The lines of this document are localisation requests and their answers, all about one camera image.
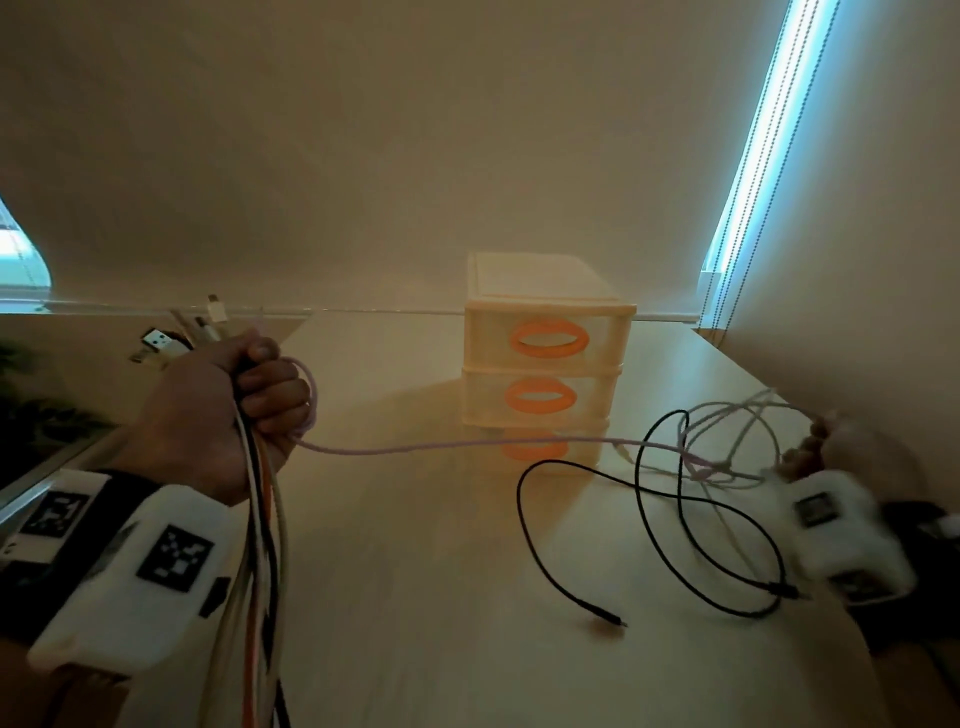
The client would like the person's left hand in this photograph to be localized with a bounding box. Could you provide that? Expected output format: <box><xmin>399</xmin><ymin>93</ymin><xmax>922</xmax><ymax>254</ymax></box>
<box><xmin>112</xmin><ymin>329</ymin><xmax>313</xmax><ymax>508</ymax></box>

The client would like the beaded blind pull chain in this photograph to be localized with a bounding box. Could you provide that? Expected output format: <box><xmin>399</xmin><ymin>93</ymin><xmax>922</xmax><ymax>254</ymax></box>
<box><xmin>697</xmin><ymin>0</ymin><xmax>843</xmax><ymax>335</ymax></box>

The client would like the cream three-drawer organiser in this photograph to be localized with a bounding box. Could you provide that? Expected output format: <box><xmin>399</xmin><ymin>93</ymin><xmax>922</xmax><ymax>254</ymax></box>
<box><xmin>461</xmin><ymin>251</ymin><xmax>639</xmax><ymax>470</ymax></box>

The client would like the bright window corner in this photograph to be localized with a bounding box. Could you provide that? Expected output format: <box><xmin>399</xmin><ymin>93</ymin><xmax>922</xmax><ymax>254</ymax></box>
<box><xmin>0</xmin><ymin>198</ymin><xmax>52</xmax><ymax>313</ymax></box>

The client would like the black cable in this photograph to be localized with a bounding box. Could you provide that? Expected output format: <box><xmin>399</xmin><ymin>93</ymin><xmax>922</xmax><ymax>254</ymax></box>
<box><xmin>515</xmin><ymin>408</ymin><xmax>802</xmax><ymax>629</ymax></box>

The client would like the pink cable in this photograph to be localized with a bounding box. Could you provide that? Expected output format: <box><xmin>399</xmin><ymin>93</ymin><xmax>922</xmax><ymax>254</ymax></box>
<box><xmin>281</xmin><ymin>356</ymin><xmax>759</xmax><ymax>481</ymax></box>

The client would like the cream white USB cable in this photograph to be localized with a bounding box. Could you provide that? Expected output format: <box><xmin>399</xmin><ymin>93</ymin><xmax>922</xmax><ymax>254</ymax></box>
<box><xmin>128</xmin><ymin>344</ymin><xmax>249</xmax><ymax>728</ymax></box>

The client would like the bright narrow window strip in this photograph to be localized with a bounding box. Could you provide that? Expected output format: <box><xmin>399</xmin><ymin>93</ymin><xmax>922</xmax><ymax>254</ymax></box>
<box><xmin>697</xmin><ymin>0</ymin><xmax>843</xmax><ymax>331</ymax></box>

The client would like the person's left forearm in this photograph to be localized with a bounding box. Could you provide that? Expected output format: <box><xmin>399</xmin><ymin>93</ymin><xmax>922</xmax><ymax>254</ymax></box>
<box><xmin>0</xmin><ymin>637</ymin><xmax>129</xmax><ymax>728</ymax></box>

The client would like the orange cable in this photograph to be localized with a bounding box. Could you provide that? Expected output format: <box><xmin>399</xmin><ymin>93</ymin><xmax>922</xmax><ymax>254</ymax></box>
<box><xmin>239</xmin><ymin>464</ymin><xmax>273</xmax><ymax>728</ymax></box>

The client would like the person's right hand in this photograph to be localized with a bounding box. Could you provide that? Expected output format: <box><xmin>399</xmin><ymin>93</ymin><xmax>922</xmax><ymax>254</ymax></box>
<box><xmin>776</xmin><ymin>412</ymin><xmax>924</xmax><ymax>504</ymax></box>

